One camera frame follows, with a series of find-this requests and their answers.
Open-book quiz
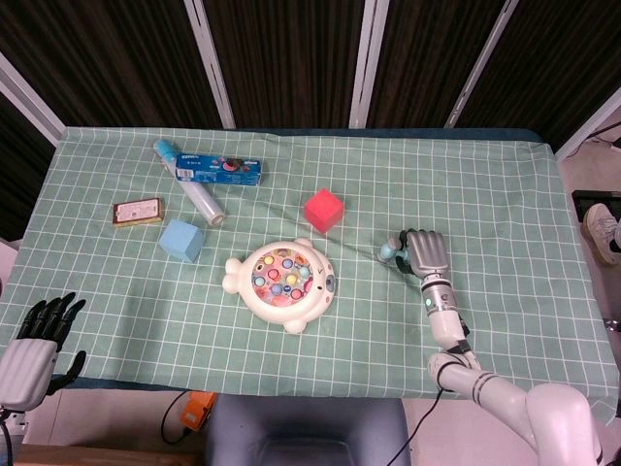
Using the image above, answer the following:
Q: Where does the green checked tablecloth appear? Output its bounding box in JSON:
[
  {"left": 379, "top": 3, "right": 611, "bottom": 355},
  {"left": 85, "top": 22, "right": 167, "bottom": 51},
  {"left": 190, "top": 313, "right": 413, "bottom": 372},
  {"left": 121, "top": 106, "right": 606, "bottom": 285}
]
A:
[{"left": 0, "top": 126, "right": 620, "bottom": 426}]

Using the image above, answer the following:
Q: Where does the teal toy hammer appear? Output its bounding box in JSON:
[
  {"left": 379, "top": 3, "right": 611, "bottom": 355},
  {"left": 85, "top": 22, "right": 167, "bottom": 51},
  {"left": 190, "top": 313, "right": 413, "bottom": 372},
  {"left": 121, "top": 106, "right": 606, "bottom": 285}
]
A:
[{"left": 378, "top": 235, "right": 413, "bottom": 266}]

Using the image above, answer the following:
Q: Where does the white screen frame post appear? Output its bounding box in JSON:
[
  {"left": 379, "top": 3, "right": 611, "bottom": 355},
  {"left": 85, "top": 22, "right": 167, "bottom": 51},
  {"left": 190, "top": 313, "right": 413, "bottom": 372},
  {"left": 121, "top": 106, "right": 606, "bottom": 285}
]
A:
[
  {"left": 443, "top": 0, "right": 519, "bottom": 130},
  {"left": 348, "top": 0, "right": 390, "bottom": 130},
  {"left": 0, "top": 51, "right": 67, "bottom": 147},
  {"left": 555, "top": 86, "right": 621, "bottom": 162},
  {"left": 183, "top": 0, "right": 237, "bottom": 130}
]

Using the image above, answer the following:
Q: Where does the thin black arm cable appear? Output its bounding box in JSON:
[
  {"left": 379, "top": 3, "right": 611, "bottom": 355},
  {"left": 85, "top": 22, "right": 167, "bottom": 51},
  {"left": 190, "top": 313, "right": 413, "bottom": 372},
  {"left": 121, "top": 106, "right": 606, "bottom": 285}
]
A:
[{"left": 400, "top": 385, "right": 445, "bottom": 466}]

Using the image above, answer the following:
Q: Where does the grey blue padded seat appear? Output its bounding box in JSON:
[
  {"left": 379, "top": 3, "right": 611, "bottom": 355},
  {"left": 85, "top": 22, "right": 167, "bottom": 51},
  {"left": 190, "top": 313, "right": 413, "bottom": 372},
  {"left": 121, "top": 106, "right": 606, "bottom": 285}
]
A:
[{"left": 203, "top": 395, "right": 411, "bottom": 466}]

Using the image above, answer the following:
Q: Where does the black cable loop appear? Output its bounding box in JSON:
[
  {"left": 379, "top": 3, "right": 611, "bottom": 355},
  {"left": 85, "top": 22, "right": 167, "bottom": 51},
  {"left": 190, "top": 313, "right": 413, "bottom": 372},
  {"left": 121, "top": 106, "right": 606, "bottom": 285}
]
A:
[{"left": 160, "top": 390, "right": 195, "bottom": 446}]

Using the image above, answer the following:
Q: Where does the white fish-shaped button toy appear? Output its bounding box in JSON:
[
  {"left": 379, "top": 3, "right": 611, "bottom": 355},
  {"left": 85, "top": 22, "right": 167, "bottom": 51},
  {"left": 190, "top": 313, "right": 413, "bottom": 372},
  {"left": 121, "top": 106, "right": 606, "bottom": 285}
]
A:
[{"left": 222, "top": 237, "right": 337, "bottom": 335}]

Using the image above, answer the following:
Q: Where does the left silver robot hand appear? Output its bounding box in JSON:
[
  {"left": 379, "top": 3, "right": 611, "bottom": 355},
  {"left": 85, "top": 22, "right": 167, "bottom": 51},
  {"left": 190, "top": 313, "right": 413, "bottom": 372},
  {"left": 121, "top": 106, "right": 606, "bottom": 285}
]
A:
[{"left": 0, "top": 291, "right": 87, "bottom": 409}]

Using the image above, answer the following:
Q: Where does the grey sneaker shoe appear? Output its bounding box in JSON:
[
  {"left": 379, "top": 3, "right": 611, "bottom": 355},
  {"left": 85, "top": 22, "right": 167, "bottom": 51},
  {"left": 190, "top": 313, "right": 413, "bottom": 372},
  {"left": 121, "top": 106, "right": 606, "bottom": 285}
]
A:
[{"left": 581, "top": 203, "right": 621, "bottom": 266}]

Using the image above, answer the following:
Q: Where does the orange floor device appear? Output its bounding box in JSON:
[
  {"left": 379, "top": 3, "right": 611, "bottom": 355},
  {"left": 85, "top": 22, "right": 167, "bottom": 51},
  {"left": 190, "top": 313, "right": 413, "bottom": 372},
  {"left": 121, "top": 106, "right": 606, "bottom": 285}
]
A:
[{"left": 180, "top": 390, "right": 218, "bottom": 432}]

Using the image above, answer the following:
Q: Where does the black flat device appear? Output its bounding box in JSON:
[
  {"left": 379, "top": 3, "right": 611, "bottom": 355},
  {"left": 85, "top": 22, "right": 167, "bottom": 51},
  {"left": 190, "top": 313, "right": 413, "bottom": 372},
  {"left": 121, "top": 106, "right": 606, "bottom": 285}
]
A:
[{"left": 571, "top": 190, "right": 621, "bottom": 222}]

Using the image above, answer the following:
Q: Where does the small brown yellow box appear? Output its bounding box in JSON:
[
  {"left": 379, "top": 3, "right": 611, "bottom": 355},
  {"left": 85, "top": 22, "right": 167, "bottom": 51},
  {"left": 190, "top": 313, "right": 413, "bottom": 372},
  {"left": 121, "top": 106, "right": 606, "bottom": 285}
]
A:
[{"left": 112, "top": 196, "right": 165, "bottom": 229}]

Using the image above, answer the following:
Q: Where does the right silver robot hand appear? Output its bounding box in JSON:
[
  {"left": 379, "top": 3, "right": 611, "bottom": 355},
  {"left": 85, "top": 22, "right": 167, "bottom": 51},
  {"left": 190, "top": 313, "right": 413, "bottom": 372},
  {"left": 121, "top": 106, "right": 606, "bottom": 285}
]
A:
[{"left": 393, "top": 229, "right": 450, "bottom": 282}]

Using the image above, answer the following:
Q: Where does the blue cookie box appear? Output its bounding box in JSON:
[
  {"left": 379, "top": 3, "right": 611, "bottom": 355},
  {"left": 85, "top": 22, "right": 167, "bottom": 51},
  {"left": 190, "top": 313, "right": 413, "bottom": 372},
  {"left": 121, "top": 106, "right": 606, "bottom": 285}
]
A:
[{"left": 175, "top": 152, "right": 263, "bottom": 186}]

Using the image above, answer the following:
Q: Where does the red foam cube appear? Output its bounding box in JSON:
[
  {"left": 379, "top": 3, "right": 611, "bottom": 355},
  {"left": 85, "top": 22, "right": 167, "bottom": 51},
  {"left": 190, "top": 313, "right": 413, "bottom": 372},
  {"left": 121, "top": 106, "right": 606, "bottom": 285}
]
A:
[{"left": 304, "top": 188, "right": 345, "bottom": 234}]

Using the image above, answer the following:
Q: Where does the blue foam cube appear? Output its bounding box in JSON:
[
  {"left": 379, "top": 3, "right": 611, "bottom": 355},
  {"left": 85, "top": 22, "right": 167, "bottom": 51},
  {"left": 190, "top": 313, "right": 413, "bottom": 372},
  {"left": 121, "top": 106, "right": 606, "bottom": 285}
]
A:
[{"left": 158, "top": 218, "right": 205, "bottom": 264}]

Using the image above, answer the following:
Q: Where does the clear cling film roll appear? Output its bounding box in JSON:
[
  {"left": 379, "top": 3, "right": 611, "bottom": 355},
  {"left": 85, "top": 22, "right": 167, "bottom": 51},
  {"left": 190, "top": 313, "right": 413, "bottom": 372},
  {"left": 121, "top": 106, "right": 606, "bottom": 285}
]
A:
[{"left": 153, "top": 139, "right": 226, "bottom": 227}]

